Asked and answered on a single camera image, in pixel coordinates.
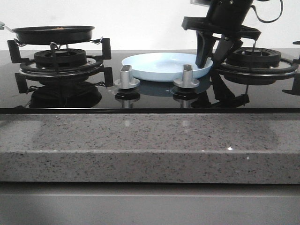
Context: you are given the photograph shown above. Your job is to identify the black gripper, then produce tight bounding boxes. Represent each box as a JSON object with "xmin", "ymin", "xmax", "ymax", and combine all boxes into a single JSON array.
[{"xmin": 182, "ymin": 0, "xmax": 261, "ymax": 68}]

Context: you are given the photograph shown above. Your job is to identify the light blue plate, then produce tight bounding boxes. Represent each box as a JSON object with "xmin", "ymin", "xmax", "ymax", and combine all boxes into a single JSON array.
[{"xmin": 122, "ymin": 52, "xmax": 213, "ymax": 82}]

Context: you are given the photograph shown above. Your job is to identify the brown meat pieces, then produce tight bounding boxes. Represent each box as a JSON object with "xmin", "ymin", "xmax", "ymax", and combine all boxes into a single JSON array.
[{"xmin": 51, "ymin": 27, "xmax": 65, "ymax": 30}]

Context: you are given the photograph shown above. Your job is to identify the black frying pan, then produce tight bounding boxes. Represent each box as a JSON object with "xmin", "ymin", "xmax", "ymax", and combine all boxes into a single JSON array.
[{"xmin": 0, "ymin": 22, "xmax": 95, "ymax": 45}]

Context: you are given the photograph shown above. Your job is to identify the right gas burner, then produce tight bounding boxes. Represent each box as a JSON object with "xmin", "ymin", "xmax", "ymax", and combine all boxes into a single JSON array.
[{"xmin": 226, "ymin": 47, "xmax": 281, "ymax": 68}]

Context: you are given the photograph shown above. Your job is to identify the gas burner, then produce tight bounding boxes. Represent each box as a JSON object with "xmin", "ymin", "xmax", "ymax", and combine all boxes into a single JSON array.
[
  {"xmin": 226, "ymin": 47, "xmax": 281, "ymax": 68},
  {"xmin": 34, "ymin": 49, "xmax": 87, "ymax": 68}
]

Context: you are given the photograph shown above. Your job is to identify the right silver stove knob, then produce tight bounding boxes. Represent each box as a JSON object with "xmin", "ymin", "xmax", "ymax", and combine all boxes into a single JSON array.
[{"xmin": 173, "ymin": 64, "xmax": 200, "ymax": 89}]

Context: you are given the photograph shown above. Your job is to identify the silver stove knob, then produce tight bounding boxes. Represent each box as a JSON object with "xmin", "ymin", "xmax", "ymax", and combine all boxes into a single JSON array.
[
  {"xmin": 114, "ymin": 65, "xmax": 140, "ymax": 89},
  {"xmin": 173, "ymin": 64, "xmax": 200, "ymax": 89}
]

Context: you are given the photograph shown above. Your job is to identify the black glass cooktop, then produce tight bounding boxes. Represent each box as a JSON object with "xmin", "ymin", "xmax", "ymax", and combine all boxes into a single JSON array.
[{"xmin": 0, "ymin": 51, "xmax": 300, "ymax": 114}]

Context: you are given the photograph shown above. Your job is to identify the right black pan support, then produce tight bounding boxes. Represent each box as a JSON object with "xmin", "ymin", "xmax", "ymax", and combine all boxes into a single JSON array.
[{"xmin": 210, "ymin": 56, "xmax": 300, "ymax": 102}]

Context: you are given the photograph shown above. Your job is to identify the black pan support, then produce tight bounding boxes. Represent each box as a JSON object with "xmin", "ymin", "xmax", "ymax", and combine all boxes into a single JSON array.
[
  {"xmin": 210, "ymin": 56, "xmax": 300, "ymax": 102},
  {"xmin": 7, "ymin": 38, "xmax": 113, "ymax": 88}
]

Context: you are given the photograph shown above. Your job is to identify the left silver stove knob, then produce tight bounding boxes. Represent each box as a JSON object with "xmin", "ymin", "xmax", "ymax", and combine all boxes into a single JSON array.
[{"xmin": 114, "ymin": 65, "xmax": 140, "ymax": 89}]

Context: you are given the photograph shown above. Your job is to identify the left gas burner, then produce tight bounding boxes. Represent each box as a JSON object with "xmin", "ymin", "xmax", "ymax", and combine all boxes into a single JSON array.
[{"xmin": 34, "ymin": 49, "xmax": 87, "ymax": 68}]

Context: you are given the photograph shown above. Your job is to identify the left black pan support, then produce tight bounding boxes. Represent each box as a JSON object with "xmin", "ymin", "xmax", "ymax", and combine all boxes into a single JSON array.
[{"xmin": 7, "ymin": 38, "xmax": 113, "ymax": 88}]

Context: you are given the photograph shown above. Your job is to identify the grey cabinet front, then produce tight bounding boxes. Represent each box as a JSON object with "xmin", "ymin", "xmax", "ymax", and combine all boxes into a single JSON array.
[{"xmin": 0, "ymin": 183, "xmax": 300, "ymax": 225}]

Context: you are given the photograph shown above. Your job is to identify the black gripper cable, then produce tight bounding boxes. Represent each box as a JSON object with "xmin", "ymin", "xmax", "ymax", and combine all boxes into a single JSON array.
[{"xmin": 250, "ymin": 0, "xmax": 284, "ymax": 23}]

